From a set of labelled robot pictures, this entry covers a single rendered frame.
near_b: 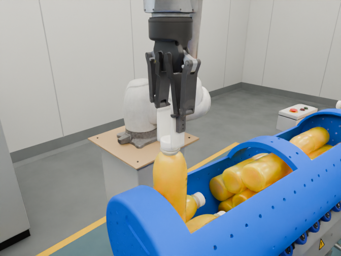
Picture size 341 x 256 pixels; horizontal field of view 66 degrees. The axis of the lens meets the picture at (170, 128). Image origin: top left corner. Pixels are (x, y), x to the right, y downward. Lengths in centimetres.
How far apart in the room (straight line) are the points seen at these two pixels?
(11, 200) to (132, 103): 129
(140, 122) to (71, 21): 238
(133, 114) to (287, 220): 74
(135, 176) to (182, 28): 80
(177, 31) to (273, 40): 542
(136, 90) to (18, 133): 237
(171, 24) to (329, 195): 58
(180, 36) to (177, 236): 33
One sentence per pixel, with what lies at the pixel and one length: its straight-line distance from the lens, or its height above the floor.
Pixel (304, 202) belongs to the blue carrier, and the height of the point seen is 115.
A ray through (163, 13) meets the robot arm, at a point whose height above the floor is 155.
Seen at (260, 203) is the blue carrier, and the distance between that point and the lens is 58.
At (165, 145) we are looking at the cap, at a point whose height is 131.
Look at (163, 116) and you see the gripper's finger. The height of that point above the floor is 136.
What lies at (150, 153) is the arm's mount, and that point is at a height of 101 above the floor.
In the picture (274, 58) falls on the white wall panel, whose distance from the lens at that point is 583.
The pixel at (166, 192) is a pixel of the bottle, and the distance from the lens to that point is 55.
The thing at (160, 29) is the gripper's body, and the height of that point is 152.
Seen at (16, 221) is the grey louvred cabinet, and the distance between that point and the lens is 225.
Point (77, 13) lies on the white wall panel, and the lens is 341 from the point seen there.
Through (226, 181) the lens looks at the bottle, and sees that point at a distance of 76.
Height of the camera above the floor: 154
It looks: 23 degrees down
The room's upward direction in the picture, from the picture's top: straight up
